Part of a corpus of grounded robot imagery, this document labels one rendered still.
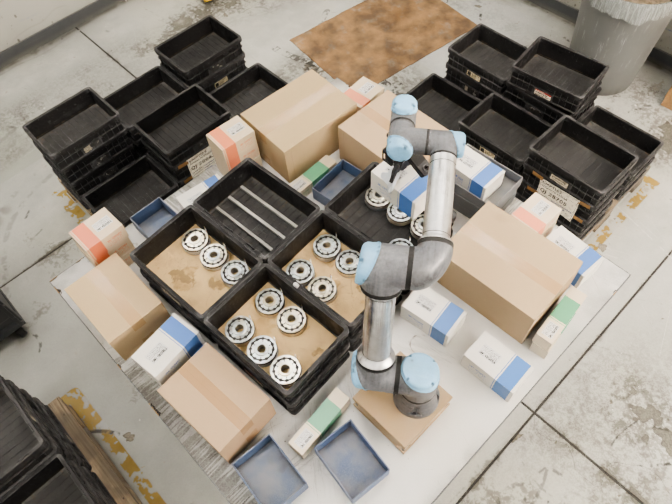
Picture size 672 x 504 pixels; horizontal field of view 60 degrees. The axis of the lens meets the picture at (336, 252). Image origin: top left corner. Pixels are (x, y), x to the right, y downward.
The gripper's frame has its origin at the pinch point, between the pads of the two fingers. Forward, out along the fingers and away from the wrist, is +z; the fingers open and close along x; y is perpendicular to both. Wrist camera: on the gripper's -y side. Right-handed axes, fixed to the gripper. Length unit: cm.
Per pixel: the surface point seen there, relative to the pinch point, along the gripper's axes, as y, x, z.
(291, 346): -6, 61, 28
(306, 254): 17.3, 32.9, 27.6
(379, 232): 4.7, 6.8, 27.9
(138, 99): 186, 13, 71
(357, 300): -9.8, 33.3, 27.8
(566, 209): -29, -87, 73
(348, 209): 20.7, 7.4, 27.7
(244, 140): 72, 16, 20
